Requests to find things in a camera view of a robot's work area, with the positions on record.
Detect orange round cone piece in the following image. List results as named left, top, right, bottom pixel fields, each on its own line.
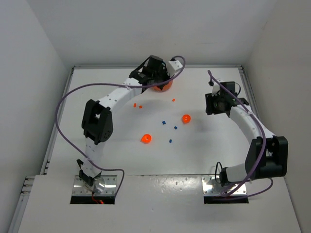
left=182, top=114, right=191, bottom=124

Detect orange heart-shaped piece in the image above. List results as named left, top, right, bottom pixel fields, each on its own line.
left=140, top=134, right=152, bottom=144

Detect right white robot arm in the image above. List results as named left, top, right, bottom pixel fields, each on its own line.
left=205, top=82, right=289, bottom=186

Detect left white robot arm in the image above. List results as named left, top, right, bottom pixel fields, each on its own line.
left=77, top=55, right=176, bottom=186

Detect orange divided round container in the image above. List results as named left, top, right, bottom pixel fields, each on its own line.
left=150, top=81, right=173, bottom=92

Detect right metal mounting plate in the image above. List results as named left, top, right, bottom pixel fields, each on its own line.
left=202, top=175, right=247, bottom=197

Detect metal mounting plate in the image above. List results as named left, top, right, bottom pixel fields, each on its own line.
left=72, top=176, right=117, bottom=197
left=202, top=175, right=247, bottom=197

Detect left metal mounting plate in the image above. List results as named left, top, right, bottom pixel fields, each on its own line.
left=72, top=176, right=117, bottom=197

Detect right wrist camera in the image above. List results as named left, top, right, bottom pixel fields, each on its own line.
left=208, top=79, right=220, bottom=96

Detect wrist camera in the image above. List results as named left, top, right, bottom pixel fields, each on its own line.
left=166, top=61, right=183, bottom=76
left=208, top=79, right=220, bottom=96

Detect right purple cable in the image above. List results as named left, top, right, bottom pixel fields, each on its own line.
left=207, top=70, right=274, bottom=197

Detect purple cable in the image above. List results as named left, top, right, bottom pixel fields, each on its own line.
left=207, top=70, right=274, bottom=197
left=55, top=55, right=186, bottom=197

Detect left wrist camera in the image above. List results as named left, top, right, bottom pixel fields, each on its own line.
left=166, top=61, right=183, bottom=76

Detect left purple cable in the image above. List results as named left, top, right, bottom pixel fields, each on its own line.
left=55, top=55, right=186, bottom=197

